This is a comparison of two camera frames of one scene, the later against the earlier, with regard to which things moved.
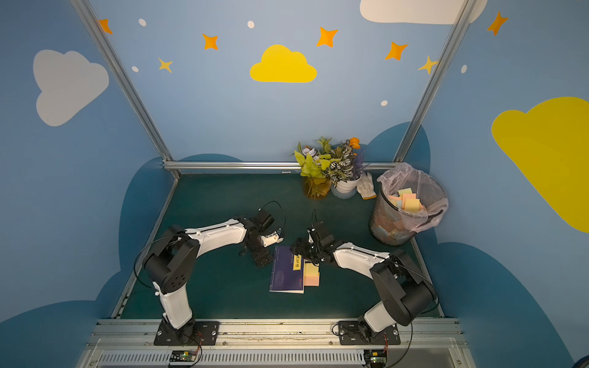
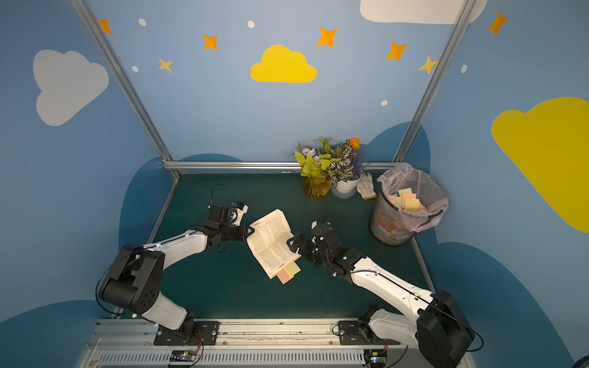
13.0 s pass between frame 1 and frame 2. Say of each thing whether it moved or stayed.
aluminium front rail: stayed
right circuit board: stayed
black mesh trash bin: stayed
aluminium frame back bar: stayed
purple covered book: moved
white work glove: stayed
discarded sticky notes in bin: stayed
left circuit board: stayed
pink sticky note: moved
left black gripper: moved
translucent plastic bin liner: stayed
